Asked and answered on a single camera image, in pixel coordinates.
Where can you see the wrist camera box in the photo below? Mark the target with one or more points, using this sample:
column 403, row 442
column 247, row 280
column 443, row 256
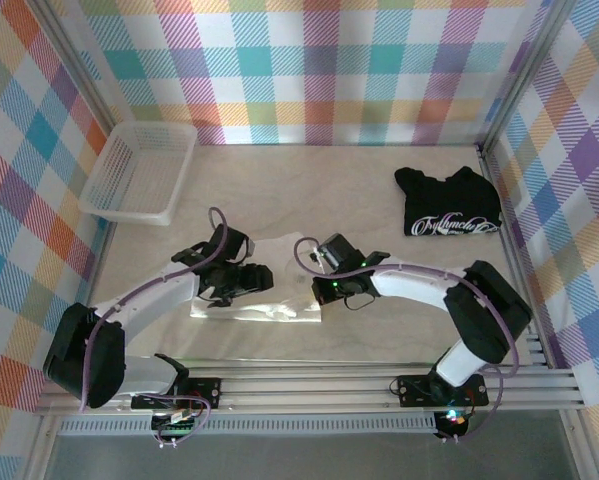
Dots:
column 250, row 247
column 318, row 257

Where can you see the aluminium frame post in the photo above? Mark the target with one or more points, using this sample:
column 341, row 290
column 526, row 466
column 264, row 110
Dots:
column 72, row 70
column 526, row 70

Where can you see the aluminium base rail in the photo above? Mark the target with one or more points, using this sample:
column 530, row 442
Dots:
column 304, row 390

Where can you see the right control board with lights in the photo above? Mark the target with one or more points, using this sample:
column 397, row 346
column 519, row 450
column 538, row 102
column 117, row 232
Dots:
column 454, row 419

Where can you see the white printed t-shirt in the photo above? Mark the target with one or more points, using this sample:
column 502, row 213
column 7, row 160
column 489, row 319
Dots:
column 279, row 300

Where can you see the aluminium side rail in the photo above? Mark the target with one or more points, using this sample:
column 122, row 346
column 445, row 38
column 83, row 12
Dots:
column 98, row 250
column 490, row 167

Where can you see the white plastic mesh basket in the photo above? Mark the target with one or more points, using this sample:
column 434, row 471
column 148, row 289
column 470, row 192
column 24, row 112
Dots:
column 139, row 170

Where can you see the black t-shirt with white lettering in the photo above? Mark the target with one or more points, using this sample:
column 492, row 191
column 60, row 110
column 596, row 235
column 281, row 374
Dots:
column 449, row 200

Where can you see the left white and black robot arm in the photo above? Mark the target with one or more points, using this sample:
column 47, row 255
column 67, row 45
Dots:
column 149, row 300

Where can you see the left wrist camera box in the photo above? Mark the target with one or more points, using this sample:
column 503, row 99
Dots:
column 250, row 247

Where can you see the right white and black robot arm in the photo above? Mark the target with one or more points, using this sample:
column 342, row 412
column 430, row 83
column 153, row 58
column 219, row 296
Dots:
column 414, row 287

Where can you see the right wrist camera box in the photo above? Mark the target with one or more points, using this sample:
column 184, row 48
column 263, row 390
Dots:
column 318, row 257

